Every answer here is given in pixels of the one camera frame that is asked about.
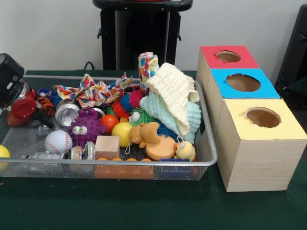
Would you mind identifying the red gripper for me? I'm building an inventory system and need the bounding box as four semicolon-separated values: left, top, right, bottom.
11;90;55;129

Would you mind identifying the clear plastic blue label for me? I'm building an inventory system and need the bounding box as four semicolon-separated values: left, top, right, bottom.
37;123;56;138

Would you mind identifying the crushed silver can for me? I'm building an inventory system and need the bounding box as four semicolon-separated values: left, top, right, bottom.
54;102;81;128

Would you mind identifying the crushed clear plastic bottle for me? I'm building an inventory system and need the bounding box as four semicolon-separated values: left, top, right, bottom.
21;151;65;161

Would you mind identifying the open-top silver can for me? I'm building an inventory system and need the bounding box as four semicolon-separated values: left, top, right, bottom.
70;141;96;161

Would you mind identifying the multicolour polka dot cloth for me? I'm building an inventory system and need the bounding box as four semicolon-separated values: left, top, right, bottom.
138;52;160;92
54;73;134;110

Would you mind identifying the cream knit cloth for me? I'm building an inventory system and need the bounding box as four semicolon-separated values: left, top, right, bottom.
146;62;200;136

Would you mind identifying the shallow clear mesh bin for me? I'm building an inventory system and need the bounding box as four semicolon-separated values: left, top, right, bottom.
0;75;218;181

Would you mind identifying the wooden box with three holes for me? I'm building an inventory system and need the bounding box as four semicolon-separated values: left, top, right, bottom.
197;46;307;192

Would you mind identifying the brown toy football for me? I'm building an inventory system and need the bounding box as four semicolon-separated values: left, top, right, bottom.
6;111;27;128

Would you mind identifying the white baseball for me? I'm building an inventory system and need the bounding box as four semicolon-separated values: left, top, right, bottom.
45;130;73;155

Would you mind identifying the purple googly-eyed monster toy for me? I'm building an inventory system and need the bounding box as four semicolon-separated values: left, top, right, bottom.
68;108;106;148

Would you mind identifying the small orange ball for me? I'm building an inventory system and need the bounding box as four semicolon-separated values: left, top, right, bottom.
99;114;119;135

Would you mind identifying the wooden cube block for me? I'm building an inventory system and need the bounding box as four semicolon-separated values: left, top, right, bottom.
95;136;120;160

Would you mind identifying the small yellow ball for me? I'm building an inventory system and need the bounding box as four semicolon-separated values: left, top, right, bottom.
112;122;134;148

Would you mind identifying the orange toy brick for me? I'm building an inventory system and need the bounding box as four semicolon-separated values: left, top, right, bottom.
94;157;154;180

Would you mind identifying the mint green cloth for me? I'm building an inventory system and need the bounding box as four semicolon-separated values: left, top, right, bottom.
139;92;202;144

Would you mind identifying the orange foam duck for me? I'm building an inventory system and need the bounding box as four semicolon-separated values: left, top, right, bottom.
129;121;176;161

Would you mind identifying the small yellow rubber duck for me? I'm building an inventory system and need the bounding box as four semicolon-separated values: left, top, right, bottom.
173;138;196;162

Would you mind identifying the black chair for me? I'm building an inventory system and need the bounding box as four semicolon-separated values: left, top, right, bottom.
278;5;307;94

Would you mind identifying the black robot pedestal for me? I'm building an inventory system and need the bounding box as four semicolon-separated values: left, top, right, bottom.
93;0;193;71

